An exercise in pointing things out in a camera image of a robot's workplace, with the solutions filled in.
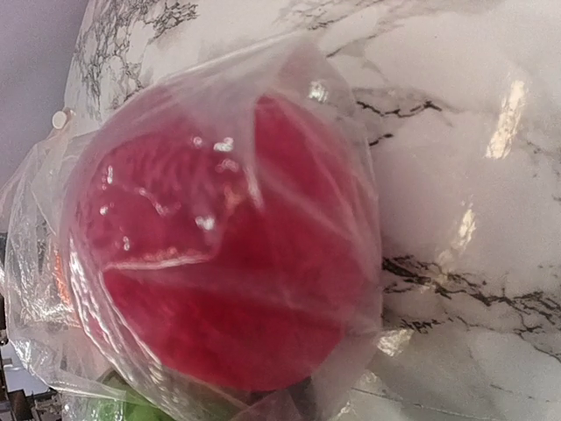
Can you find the red fake apple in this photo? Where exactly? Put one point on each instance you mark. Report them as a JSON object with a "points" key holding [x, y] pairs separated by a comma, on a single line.
{"points": [[235, 254]]}

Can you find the clear zip top bag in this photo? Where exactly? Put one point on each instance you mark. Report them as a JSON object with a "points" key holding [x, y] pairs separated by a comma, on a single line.
{"points": [[71, 347]]}

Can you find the orange fake orange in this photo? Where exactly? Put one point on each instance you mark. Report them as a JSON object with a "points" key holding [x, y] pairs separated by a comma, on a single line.
{"points": [[60, 280]]}

